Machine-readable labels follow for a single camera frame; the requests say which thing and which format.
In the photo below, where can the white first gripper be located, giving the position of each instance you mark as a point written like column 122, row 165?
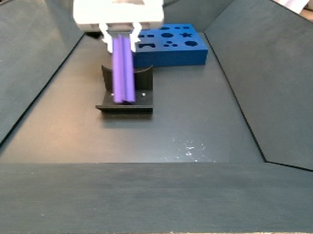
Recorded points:
column 118, row 15

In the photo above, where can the purple star-shaped bar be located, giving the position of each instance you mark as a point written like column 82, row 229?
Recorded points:
column 123, row 70

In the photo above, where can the black curved fixture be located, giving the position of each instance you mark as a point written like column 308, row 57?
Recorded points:
column 142, row 106

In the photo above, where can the blue shape-sorting block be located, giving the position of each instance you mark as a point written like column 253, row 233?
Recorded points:
column 173, row 45

